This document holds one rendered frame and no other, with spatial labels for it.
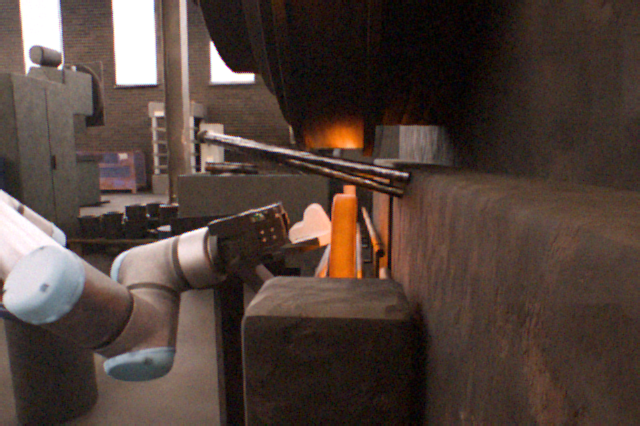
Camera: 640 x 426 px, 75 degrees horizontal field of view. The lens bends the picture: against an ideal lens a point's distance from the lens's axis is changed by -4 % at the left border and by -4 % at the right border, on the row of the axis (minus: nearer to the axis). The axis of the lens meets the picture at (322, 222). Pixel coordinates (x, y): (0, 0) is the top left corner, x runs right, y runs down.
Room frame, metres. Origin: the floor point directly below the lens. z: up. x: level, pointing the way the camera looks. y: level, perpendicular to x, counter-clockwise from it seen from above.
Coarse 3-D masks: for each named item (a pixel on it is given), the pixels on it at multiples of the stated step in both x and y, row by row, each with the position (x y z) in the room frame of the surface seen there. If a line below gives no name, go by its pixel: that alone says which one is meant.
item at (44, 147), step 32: (0, 96) 3.23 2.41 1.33; (32, 96) 3.43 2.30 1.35; (64, 96) 3.82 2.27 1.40; (0, 128) 3.23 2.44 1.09; (32, 128) 3.40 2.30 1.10; (64, 128) 3.79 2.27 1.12; (32, 160) 3.36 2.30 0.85; (64, 160) 3.75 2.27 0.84; (32, 192) 3.33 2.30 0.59; (64, 192) 3.72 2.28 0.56; (64, 224) 3.68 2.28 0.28
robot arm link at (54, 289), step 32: (0, 192) 0.85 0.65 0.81; (0, 224) 0.64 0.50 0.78; (32, 224) 0.66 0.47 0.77; (0, 256) 0.57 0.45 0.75; (32, 256) 0.49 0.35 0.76; (64, 256) 0.48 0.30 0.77; (32, 288) 0.45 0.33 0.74; (64, 288) 0.46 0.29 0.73; (96, 288) 0.50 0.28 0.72; (32, 320) 0.46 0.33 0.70; (64, 320) 0.47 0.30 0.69; (96, 320) 0.49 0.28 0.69; (128, 320) 0.52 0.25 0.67
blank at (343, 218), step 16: (336, 208) 0.61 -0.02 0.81; (352, 208) 0.61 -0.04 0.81; (336, 224) 0.59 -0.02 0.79; (352, 224) 0.59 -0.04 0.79; (336, 240) 0.58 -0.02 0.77; (352, 240) 0.58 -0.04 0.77; (336, 256) 0.58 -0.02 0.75; (352, 256) 0.58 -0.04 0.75; (336, 272) 0.58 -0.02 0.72; (352, 272) 0.58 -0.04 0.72
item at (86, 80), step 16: (32, 48) 7.24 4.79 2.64; (48, 48) 7.37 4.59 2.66; (48, 64) 7.37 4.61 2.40; (80, 64) 7.93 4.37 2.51; (96, 64) 7.90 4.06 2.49; (48, 80) 7.11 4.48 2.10; (64, 80) 7.06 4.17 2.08; (80, 80) 7.37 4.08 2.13; (96, 80) 7.74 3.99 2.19; (80, 96) 7.36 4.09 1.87; (96, 96) 7.73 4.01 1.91; (80, 112) 7.34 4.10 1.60; (96, 112) 7.77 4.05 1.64; (80, 128) 7.37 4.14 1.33; (80, 160) 7.20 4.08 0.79; (96, 160) 7.57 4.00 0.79; (80, 176) 7.18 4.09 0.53; (96, 176) 7.54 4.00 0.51; (80, 192) 7.15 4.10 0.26; (96, 192) 7.51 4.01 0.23
